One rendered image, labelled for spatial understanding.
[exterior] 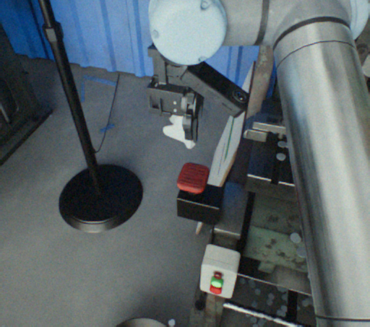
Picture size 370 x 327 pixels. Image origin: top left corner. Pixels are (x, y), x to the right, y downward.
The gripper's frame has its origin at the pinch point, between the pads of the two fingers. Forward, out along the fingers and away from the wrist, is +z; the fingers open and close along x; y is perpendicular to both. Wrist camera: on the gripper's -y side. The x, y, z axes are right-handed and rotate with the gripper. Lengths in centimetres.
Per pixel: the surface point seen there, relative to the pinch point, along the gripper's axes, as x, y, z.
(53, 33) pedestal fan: -34, 52, 2
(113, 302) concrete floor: 6, 28, 85
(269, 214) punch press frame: -2.9, -17.4, 21.0
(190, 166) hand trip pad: -2.0, 1.2, 9.4
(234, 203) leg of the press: -3.8, -9.3, 21.3
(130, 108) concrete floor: -101, 67, 86
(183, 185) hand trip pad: 3.2, 1.1, 9.5
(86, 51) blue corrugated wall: -134, 112, 73
